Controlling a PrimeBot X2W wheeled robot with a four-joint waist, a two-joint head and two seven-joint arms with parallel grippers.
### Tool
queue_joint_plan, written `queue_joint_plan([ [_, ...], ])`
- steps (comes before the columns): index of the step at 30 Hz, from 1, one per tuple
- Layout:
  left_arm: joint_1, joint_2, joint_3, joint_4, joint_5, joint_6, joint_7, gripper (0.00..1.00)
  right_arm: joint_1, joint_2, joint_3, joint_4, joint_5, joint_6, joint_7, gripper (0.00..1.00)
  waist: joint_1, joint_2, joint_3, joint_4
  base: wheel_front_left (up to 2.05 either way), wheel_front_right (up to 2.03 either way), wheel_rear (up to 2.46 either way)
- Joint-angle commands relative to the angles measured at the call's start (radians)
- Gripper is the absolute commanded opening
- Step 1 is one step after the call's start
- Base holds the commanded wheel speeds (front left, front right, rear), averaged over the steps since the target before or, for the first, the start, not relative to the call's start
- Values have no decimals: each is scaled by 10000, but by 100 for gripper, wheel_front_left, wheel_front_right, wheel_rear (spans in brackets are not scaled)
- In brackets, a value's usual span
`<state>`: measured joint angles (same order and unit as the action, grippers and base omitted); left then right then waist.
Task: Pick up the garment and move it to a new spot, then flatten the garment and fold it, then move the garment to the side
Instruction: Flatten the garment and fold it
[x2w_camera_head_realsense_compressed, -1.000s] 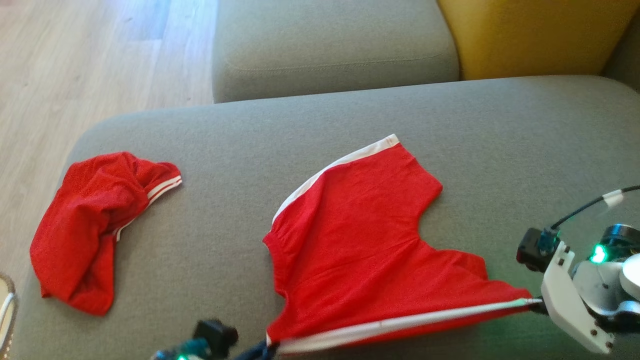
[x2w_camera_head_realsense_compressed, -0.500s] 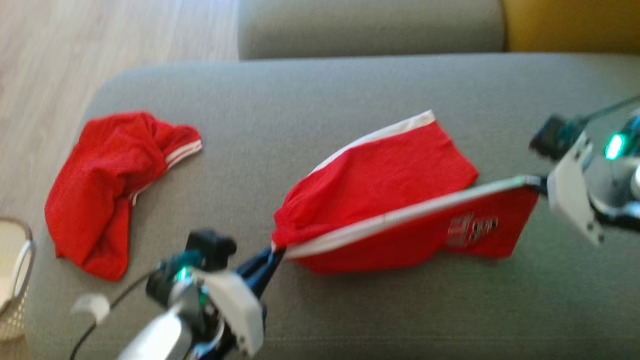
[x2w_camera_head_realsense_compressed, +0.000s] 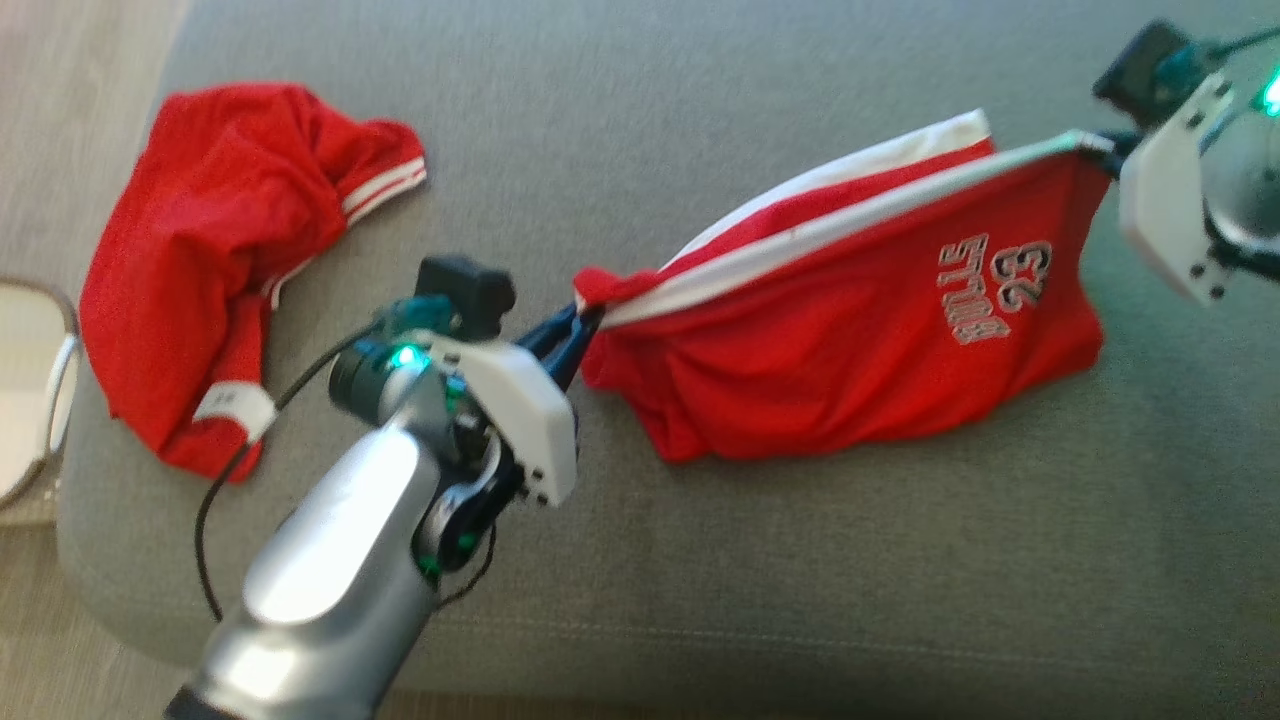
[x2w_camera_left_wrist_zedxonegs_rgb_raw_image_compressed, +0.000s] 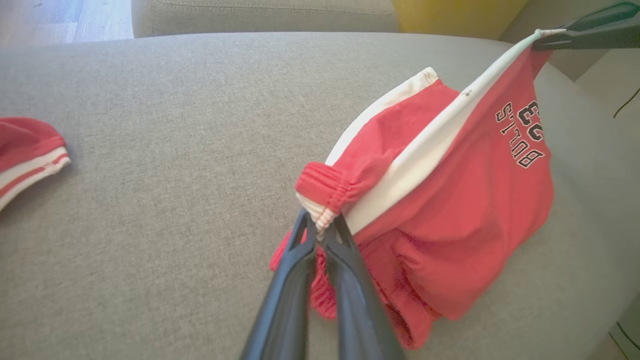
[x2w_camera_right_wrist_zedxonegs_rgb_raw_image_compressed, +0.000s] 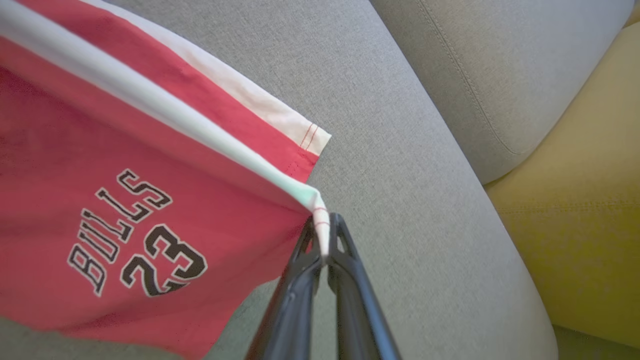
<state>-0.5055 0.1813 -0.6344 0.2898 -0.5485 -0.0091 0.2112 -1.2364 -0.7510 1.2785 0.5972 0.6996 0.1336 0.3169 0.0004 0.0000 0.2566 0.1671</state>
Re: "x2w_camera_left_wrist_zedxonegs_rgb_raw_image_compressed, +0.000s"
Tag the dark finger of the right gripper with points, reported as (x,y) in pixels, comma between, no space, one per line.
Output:
(607,17)
(590,40)

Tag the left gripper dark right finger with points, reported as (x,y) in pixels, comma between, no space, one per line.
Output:
(360,310)

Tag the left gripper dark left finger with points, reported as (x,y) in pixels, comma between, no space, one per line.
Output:
(285,310)

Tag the red white-striped basketball shorts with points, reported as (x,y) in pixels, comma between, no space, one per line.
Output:
(465,210)

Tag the red basketball jersey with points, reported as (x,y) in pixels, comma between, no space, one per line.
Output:
(25,145)

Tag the olive grey sofa cushion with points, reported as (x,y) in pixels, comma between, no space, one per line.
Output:
(545,15)

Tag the yellow sofa backrest cushion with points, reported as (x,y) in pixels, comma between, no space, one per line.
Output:
(455,17)

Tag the large grey sofa ottoman cushion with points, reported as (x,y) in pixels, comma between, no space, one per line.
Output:
(150,250)

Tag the grey sofa seat cushion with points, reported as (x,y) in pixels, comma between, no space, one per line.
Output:
(260,15)

